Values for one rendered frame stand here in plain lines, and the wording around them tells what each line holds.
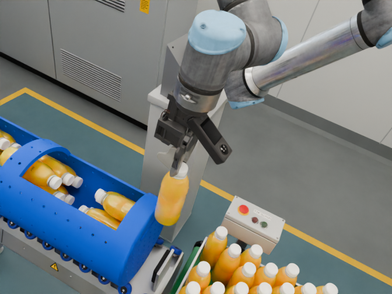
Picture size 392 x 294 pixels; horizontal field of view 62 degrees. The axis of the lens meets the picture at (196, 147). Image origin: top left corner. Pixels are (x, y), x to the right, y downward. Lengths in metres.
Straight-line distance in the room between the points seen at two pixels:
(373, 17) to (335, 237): 2.04
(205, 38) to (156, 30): 1.96
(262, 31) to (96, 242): 0.69
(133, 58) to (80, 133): 0.81
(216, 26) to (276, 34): 0.15
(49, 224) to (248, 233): 0.65
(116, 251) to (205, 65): 0.59
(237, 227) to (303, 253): 1.48
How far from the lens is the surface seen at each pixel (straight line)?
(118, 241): 0.95
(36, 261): 1.34
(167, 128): 0.69
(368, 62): 3.49
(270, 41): 0.66
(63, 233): 1.03
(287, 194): 2.94
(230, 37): 0.55
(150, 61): 2.64
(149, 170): 1.94
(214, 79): 0.59
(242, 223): 1.18
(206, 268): 1.05
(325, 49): 1.19
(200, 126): 0.66
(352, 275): 2.77
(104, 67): 2.97
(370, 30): 1.13
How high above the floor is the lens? 2.02
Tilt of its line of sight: 42 degrees down
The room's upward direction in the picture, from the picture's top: 15 degrees clockwise
